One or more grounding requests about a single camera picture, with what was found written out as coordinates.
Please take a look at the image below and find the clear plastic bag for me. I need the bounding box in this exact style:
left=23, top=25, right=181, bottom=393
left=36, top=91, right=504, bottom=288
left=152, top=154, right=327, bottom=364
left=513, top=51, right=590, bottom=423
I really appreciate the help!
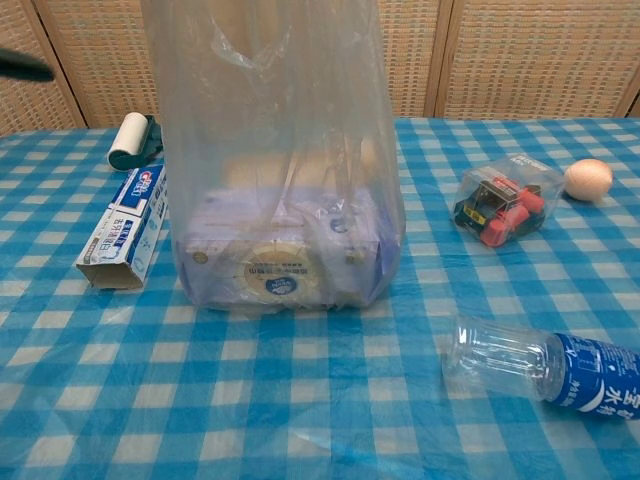
left=140, top=0, right=406, bottom=316

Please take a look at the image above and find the purple tissue pack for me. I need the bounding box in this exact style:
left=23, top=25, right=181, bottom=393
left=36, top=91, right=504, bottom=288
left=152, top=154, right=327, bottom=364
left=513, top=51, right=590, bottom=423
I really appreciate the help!
left=178, top=187, right=383, bottom=314

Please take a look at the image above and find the blue white checkered tablecloth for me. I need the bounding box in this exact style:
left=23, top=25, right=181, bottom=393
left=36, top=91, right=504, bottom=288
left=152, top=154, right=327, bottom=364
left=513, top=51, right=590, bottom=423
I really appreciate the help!
left=0, top=117, right=640, bottom=480

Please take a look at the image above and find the white blue toothpaste box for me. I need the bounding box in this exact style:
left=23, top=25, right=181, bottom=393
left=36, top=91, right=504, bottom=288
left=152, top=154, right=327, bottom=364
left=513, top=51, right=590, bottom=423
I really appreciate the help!
left=75, top=165, right=170, bottom=292

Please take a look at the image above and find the white lint roller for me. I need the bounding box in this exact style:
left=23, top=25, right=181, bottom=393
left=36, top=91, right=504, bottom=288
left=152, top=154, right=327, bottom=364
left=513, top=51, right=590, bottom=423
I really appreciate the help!
left=107, top=112, right=164, bottom=173

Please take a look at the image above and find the clear blue-label water bottle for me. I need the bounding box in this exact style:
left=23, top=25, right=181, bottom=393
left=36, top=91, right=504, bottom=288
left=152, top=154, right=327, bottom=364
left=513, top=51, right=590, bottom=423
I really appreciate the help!
left=440, top=315, right=640, bottom=424

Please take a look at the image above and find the woven wooden folding screen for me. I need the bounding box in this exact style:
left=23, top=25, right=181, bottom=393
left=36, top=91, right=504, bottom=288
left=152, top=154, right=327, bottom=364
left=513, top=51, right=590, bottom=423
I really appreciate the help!
left=0, top=0, right=640, bottom=139

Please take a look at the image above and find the beige egg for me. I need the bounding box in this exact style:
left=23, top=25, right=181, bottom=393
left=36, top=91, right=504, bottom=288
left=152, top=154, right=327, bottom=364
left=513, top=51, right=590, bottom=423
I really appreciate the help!
left=564, top=158, right=614, bottom=203

